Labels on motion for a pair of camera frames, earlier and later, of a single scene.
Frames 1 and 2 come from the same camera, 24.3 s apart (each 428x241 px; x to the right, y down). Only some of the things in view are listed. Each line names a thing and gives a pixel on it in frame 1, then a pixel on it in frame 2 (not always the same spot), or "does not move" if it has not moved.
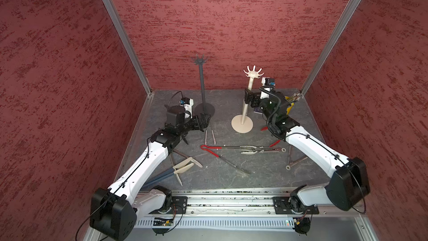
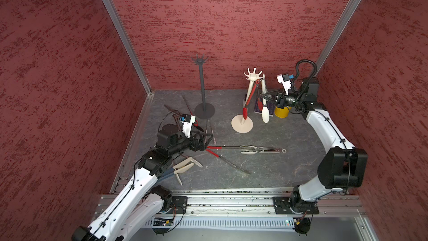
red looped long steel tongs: [243, 172] does not move
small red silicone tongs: [275, 143] to [259, 100]
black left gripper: [204, 123] to [195, 147]
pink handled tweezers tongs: [214, 140] does not move
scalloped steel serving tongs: [249, 150] does not move
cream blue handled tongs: [181, 167] does not move
